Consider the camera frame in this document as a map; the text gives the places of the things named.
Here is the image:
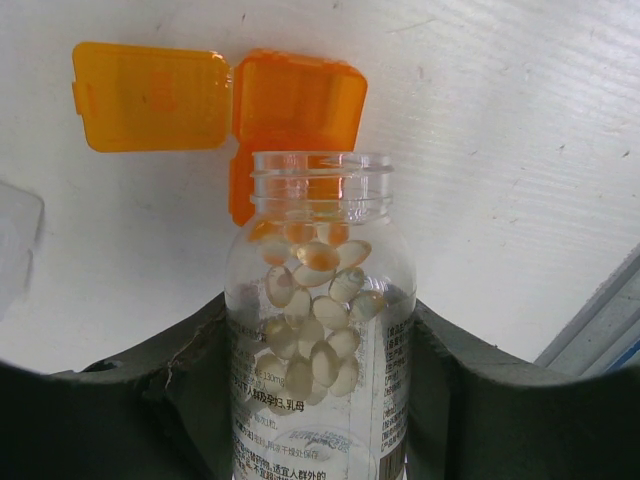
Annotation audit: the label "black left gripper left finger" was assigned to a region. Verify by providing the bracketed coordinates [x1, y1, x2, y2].
[1, 295, 233, 479]

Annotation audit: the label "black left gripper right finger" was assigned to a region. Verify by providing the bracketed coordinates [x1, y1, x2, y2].
[407, 302, 639, 479]

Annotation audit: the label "clear bottle orange pills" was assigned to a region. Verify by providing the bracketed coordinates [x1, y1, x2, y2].
[224, 152, 417, 479]

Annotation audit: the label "orange pill organizer box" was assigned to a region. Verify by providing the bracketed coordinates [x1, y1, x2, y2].
[72, 42, 367, 226]

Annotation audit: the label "aluminium frame rail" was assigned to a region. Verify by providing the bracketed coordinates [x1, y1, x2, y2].
[534, 248, 640, 378]

